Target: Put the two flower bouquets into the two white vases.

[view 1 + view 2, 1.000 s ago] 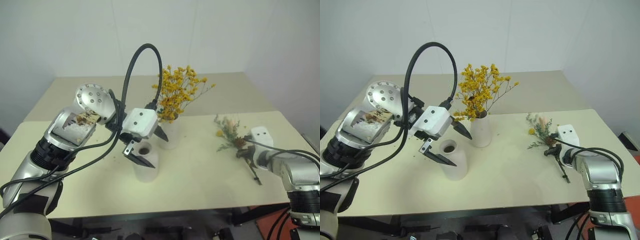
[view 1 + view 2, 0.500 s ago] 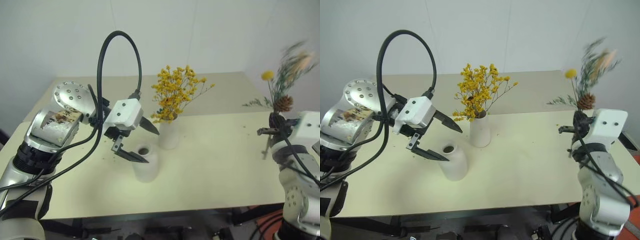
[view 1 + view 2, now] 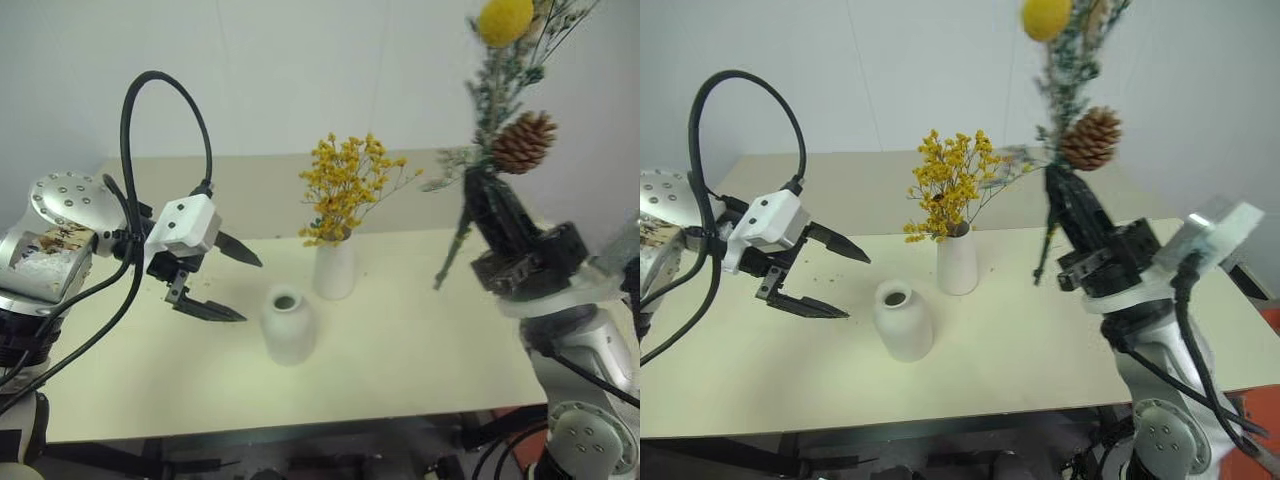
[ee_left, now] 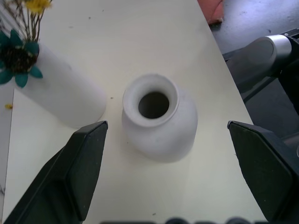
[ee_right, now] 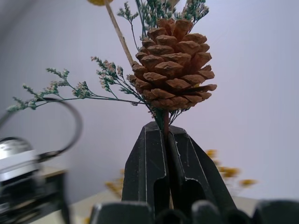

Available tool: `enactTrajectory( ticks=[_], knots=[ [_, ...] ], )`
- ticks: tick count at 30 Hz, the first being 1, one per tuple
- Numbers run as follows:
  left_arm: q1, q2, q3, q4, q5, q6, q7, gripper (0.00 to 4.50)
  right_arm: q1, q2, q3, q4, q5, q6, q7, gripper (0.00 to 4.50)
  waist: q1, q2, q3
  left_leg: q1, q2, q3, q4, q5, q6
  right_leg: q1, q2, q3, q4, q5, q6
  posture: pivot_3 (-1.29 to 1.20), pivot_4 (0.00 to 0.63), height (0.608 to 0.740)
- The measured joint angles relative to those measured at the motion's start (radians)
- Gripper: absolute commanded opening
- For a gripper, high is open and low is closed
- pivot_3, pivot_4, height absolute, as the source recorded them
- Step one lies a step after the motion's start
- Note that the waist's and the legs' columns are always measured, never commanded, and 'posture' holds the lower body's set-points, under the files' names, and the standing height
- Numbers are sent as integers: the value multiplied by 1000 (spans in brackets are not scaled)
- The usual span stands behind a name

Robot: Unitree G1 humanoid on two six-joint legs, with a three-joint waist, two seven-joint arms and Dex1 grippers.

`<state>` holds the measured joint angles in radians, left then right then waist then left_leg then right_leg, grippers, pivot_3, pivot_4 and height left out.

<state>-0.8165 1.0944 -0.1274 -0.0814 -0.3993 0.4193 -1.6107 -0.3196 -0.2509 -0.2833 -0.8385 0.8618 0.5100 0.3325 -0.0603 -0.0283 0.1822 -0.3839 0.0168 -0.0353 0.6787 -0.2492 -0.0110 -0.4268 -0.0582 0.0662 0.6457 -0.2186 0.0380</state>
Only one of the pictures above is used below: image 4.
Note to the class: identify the red cloth object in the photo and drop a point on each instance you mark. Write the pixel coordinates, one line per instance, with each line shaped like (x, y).
(213, 11)

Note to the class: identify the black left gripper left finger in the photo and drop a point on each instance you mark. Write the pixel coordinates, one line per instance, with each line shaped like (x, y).
(70, 177)

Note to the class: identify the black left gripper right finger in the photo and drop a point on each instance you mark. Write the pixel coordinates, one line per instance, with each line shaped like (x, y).
(264, 168)

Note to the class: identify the small yellow fallen petal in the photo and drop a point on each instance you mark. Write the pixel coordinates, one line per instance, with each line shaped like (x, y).
(8, 106)

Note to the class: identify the teal and yellow flower bouquet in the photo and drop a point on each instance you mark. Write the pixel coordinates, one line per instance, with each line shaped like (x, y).
(17, 56)

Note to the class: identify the tall white cylindrical vase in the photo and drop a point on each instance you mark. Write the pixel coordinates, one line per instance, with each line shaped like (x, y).
(67, 93)

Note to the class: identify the round white ceramic vase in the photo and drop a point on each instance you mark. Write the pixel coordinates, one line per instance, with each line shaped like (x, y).
(161, 137)

